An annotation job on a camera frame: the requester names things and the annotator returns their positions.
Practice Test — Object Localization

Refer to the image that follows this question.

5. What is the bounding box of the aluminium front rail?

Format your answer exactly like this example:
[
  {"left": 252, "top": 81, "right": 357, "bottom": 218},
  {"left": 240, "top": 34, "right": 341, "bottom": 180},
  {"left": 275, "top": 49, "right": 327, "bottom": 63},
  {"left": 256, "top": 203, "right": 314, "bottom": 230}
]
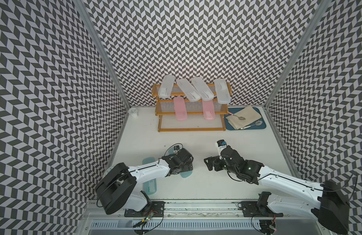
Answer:
[{"left": 81, "top": 199, "right": 329, "bottom": 221}]

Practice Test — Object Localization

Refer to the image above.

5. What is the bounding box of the orange wooden three-tier shelf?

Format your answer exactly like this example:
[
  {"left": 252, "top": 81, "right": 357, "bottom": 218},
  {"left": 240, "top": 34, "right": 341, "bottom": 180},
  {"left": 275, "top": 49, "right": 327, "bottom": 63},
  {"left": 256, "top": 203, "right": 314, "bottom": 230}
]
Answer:
[{"left": 152, "top": 84, "right": 229, "bottom": 132}]

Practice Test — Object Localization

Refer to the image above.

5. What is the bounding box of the teal pencil case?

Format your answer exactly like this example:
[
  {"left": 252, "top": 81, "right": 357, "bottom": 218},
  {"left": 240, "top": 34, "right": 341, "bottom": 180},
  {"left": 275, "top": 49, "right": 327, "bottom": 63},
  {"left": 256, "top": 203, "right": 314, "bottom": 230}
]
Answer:
[
  {"left": 142, "top": 157, "right": 157, "bottom": 195},
  {"left": 179, "top": 170, "right": 193, "bottom": 179}
]

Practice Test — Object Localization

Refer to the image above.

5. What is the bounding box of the pink pencil case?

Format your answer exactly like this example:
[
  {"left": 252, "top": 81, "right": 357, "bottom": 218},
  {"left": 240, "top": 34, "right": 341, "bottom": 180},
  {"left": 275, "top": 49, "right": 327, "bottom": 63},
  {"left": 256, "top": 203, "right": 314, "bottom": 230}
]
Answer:
[
  {"left": 173, "top": 97, "right": 187, "bottom": 121},
  {"left": 202, "top": 100, "right": 215, "bottom": 121}
]

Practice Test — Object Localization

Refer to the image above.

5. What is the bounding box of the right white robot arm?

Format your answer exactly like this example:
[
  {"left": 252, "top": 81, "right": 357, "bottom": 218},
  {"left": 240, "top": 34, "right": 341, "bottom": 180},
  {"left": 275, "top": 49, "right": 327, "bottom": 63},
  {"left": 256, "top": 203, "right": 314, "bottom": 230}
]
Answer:
[{"left": 204, "top": 142, "right": 350, "bottom": 235}]

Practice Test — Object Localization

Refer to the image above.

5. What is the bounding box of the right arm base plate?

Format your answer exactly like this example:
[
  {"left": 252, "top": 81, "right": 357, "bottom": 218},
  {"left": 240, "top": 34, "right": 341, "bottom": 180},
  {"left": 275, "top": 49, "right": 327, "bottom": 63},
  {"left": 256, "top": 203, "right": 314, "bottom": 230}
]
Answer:
[{"left": 238, "top": 201, "right": 284, "bottom": 218}]

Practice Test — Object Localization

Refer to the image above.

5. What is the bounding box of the metal spoon white handle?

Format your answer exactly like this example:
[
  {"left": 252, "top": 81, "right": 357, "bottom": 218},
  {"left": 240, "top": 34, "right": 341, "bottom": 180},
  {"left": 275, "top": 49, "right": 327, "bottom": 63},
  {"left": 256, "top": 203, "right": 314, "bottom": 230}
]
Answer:
[{"left": 240, "top": 120, "right": 263, "bottom": 130}]

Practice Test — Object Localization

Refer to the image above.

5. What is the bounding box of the beige folded cloth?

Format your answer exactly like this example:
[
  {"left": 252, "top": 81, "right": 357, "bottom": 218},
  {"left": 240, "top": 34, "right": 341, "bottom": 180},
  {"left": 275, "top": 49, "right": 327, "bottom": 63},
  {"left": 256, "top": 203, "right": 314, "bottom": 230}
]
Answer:
[{"left": 226, "top": 106, "right": 262, "bottom": 130}]

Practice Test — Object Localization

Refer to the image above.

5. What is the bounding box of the metal spoon pink handle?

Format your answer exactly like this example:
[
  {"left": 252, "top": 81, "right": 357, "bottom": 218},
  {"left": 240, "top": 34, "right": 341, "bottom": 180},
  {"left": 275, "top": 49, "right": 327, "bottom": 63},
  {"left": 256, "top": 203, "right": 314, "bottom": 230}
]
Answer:
[{"left": 226, "top": 112, "right": 246, "bottom": 120}]

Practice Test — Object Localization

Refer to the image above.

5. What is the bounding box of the clear pencil case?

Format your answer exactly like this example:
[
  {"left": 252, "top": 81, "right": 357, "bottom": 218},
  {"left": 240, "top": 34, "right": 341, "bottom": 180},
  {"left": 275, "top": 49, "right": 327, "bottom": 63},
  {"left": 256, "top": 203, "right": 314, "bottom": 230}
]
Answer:
[
  {"left": 158, "top": 75, "right": 176, "bottom": 99},
  {"left": 176, "top": 78, "right": 201, "bottom": 102},
  {"left": 191, "top": 77, "right": 214, "bottom": 101},
  {"left": 214, "top": 79, "right": 231, "bottom": 104}
]

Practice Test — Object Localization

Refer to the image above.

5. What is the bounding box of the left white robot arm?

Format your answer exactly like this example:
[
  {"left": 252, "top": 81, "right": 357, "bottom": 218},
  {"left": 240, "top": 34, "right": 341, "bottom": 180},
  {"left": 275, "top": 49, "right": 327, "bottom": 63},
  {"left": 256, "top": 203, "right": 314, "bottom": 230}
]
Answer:
[{"left": 95, "top": 148, "right": 194, "bottom": 215}]

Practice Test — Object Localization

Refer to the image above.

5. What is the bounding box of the round patterned plate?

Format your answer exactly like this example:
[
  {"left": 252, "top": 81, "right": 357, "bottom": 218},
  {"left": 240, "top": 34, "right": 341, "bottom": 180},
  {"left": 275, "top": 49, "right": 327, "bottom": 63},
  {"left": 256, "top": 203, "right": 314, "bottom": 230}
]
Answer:
[{"left": 104, "top": 166, "right": 114, "bottom": 174}]

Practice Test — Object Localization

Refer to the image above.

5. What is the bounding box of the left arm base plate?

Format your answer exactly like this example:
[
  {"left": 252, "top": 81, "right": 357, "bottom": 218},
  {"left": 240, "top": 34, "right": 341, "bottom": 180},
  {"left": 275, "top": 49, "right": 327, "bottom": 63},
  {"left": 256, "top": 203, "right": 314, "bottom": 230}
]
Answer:
[{"left": 124, "top": 201, "right": 165, "bottom": 218}]

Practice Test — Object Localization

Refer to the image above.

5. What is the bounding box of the teal rectangular tray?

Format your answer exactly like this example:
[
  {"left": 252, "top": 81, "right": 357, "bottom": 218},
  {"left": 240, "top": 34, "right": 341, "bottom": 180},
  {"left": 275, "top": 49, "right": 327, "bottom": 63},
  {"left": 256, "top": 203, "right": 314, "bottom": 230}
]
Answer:
[{"left": 224, "top": 107, "right": 267, "bottom": 131}]

